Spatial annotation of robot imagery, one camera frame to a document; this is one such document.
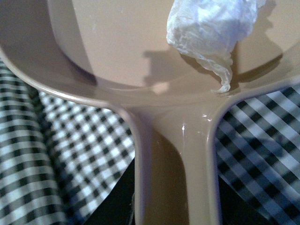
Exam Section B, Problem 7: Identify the white tissue paper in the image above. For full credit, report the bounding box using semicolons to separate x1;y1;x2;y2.
166;0;266;94

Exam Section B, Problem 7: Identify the beige plastic dustpan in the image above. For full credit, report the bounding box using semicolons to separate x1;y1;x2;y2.
0;0;300;225

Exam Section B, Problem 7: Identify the black white checkered bed sheet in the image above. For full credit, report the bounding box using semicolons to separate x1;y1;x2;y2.
0;63;300;225

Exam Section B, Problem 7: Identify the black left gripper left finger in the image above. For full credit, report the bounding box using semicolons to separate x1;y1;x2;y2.
85;161;135;225

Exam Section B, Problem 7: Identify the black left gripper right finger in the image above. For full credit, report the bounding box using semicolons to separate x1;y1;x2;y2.
218;176;265;225

